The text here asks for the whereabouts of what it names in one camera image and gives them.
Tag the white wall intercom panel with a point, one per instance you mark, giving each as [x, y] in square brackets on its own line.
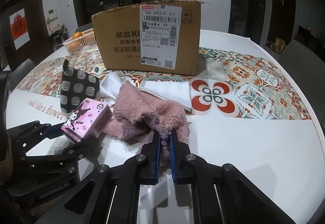
[53, 14]

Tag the patterned table runner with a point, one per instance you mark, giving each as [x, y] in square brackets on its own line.
[254, 81]

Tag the black television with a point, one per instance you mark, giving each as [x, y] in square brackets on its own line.
[311, 41]

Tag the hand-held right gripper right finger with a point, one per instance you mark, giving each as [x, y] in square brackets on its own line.
[174, 160]

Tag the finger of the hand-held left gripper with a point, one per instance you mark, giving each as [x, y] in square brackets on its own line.
[86, 146]
[54, 130]

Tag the pile of oranges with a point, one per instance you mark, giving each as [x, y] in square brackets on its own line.
[77, 35]

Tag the dark interior door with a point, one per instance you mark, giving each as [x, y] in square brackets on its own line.
[256, 5]

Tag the white plastic basket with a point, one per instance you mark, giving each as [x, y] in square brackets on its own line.
[85, 42]

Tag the white cloth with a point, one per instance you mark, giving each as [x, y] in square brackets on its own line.
[167, 90]

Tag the brown wooden door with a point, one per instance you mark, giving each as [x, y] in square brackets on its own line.
[35, 23]

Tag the yellow gift boxes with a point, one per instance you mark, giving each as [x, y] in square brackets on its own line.
[278, 45]

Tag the pink fluffy towel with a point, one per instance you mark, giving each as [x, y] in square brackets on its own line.
[152, 112]

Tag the cardboard box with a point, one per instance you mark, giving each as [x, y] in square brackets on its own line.
[121, 43]

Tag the pink cartoon tissue pack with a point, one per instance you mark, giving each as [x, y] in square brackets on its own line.
[83, 120]

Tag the grey dining chair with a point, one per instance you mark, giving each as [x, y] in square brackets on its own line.
[85, 28]
[302, 61]
[24, 68]

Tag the red and white door poster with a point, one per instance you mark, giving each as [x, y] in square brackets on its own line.
[19, 28]

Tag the black dotted fabric pouch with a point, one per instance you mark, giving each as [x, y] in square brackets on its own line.
[76, 87]

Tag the cluttered shoe rack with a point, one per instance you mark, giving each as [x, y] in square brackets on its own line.
[57, 36]

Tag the dark tall cabinet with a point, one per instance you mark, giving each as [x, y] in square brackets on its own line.
[279, 10]

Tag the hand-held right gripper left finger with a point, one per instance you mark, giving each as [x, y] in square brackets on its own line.
[157, 155]

